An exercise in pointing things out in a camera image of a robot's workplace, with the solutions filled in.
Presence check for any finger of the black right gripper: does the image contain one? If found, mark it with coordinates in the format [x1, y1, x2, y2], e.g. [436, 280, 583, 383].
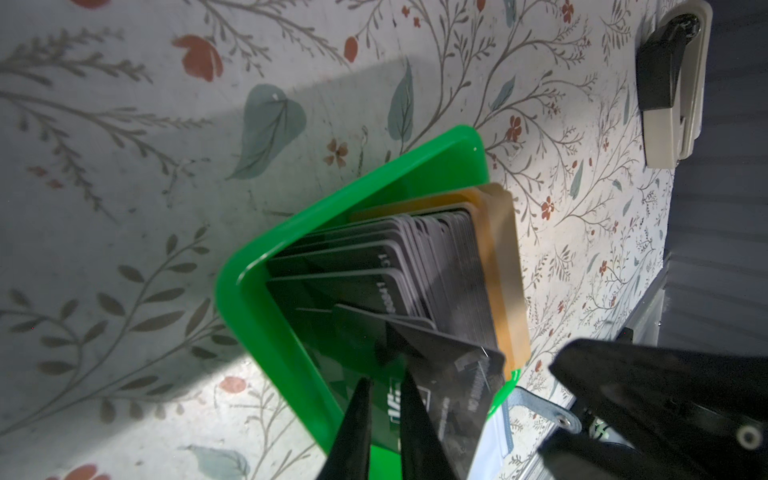
[550, 339, 767, 468]
[538, 431, 708, 479]

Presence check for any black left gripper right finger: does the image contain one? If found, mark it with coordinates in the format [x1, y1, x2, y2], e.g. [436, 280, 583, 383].
[400, 373, 457, 480]

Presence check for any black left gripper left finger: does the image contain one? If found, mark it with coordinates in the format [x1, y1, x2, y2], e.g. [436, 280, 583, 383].
[316, 378, 372, 480]

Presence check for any blue leather card holder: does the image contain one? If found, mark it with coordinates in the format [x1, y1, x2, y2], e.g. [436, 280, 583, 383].
[468, 387, 583, 479]

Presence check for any black VIP card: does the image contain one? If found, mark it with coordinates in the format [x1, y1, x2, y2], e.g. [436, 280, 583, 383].
[331, 305, 505, 479]

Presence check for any green plastic card tray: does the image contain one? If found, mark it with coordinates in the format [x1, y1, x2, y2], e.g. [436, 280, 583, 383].
[215, 125, 490, 452]

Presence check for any stack of cards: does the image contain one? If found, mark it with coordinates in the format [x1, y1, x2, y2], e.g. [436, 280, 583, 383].
[266, 184, 531, 379]

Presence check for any beige black stapler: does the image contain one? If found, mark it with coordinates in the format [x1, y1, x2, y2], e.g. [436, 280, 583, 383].
[636, 1, 713, 170]

